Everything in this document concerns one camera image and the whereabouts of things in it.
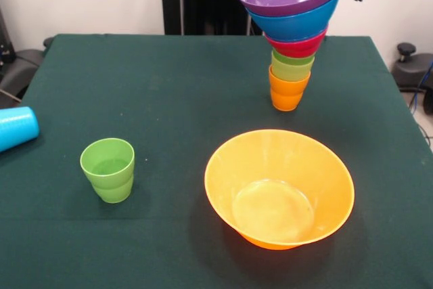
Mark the light blue bowl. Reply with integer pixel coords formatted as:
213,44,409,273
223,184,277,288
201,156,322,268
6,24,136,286
248,0,343,42

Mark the pink-red small bowl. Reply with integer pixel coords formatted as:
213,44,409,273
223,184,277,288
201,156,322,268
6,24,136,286
264,24,329,59

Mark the yellow translucent cup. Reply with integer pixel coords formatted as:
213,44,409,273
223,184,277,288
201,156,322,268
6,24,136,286
270,55,316,83

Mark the orange cup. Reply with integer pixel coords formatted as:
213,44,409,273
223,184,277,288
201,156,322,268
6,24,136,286
270,91,304,112
268,66,311,98

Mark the light green cup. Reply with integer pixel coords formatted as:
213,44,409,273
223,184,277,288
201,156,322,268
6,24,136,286
79,137,135,190
90,177,134,205

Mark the light blue cup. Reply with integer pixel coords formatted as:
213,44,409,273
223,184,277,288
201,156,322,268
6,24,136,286
0,106,41,153

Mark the large orange bowl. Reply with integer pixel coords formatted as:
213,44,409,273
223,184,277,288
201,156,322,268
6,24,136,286
204,129,356,251

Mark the dark green tablecloth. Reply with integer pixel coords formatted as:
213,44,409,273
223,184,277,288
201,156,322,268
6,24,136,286
0,33,433,289

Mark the black pedestal base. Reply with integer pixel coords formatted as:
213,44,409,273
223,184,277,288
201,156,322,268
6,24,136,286
0,4,47,100
391,42,433,116

